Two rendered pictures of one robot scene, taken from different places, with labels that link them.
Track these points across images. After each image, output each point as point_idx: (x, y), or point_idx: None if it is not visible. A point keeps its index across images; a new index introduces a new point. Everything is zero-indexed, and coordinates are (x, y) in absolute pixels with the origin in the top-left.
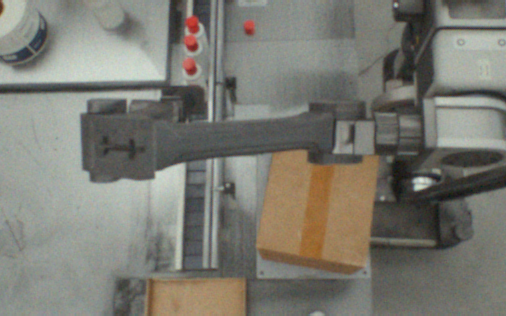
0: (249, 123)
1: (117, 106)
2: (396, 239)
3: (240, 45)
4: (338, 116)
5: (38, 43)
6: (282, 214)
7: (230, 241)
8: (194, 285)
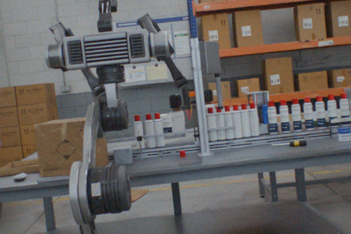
0: (63, 36)
1: (69, 31)
2: None
3: (173, 156)
4: None
5: (165, 131)
6: (62, 119)
7: None
8: None
